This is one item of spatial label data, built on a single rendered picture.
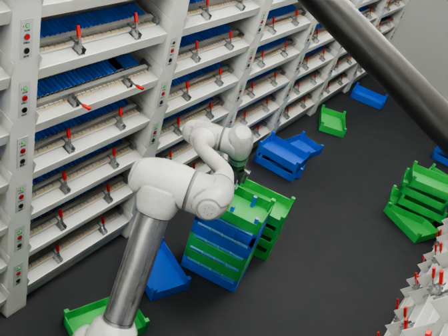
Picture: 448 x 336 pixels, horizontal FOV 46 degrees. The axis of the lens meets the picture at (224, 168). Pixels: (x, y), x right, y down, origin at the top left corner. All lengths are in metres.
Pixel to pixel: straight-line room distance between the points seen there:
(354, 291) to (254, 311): 0.62
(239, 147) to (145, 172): 0.59
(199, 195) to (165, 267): 1.13
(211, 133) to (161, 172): 0.54
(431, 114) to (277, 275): 2.49
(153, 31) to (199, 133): 0.42
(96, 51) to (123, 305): 0.84
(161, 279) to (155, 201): 1.04
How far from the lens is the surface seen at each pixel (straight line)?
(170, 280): 2.61
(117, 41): 1.94
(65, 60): 1.78
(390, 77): 0.38
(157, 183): 1.60
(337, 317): 2.80
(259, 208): 2.52
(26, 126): 1.79
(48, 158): 1.99
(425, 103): 0.38
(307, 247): 3.06
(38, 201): 2.11
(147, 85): 2.16
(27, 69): 1.68
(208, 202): 1.56
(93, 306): 2.43
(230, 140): 2.10
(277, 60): 3.18
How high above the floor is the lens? 1.96
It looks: 35 degrees down
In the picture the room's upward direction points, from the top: 18 degrees clockwise
